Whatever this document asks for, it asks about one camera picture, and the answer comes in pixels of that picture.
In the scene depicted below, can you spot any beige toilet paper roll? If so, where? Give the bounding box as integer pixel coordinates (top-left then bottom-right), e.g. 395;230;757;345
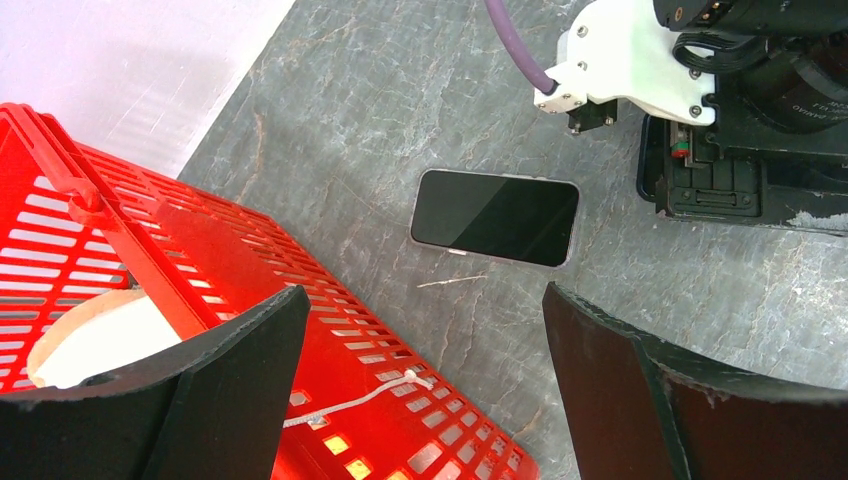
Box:
26;288;181;389

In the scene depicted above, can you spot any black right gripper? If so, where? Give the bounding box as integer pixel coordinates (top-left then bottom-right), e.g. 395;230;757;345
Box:
636;85;847;237

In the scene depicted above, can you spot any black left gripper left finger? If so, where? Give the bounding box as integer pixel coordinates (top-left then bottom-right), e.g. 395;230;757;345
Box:
1;286;310;479

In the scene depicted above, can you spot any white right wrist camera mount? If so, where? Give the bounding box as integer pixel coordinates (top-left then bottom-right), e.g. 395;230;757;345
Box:
534;0;717;132

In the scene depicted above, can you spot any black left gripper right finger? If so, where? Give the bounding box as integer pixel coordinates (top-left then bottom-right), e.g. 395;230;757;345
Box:
542;283;847;479

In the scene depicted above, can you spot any phone in clear case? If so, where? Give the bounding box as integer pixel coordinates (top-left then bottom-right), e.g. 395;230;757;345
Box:
410;169;581;268

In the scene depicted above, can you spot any red plastic shopping basket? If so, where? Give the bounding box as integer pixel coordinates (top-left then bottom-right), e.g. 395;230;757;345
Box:
1;103;539;479

